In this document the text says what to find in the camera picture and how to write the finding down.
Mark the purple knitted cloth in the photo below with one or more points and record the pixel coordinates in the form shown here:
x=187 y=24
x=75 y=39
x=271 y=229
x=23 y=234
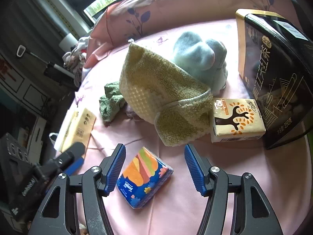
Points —
x=131 y=113

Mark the pink bed sheet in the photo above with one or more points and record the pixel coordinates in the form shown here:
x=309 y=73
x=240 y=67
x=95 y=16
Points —
x=236 y=187

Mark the yellow facial tissue pack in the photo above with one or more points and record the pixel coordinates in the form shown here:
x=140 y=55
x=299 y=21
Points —
x=76 y=127

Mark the yellow waffle towel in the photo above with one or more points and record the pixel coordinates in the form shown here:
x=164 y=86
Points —
x=164 y=95

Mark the white handled mop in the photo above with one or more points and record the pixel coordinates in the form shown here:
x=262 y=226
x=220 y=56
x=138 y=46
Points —
x=21 y=50

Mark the pink sheet covered cushion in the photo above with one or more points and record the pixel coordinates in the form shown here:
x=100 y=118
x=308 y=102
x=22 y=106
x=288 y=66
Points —
x=139 y=18

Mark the blue pocket tissue pack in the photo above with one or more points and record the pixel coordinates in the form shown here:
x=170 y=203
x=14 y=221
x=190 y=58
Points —
x=142 y=178

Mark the blue plush mouse toy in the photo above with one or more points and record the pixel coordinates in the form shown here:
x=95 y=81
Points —
x=204 y=60

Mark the green knitted cloth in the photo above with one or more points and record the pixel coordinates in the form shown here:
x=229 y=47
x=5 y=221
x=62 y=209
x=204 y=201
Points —
x=111 y=102

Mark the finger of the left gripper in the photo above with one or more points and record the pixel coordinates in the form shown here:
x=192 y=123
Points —
x=42 y=175
x=74 y=167

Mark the cream tree-print tissue pack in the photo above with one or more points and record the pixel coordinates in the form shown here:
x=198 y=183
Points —
x=235 y=120

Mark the pile of clothes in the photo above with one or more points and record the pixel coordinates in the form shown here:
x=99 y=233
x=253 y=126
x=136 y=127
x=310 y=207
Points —
x=76 y=58

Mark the black tea box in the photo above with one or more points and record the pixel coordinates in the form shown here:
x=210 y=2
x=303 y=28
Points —
x=275 y=64

